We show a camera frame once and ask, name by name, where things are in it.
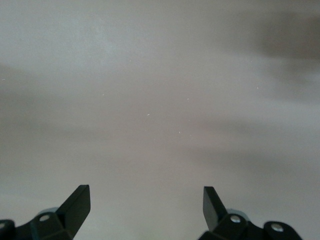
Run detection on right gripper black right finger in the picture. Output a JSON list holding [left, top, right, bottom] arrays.
[[198, 186, 305, 240]]

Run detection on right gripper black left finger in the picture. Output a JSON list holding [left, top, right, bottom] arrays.
[[0, 184, 91, 240]]

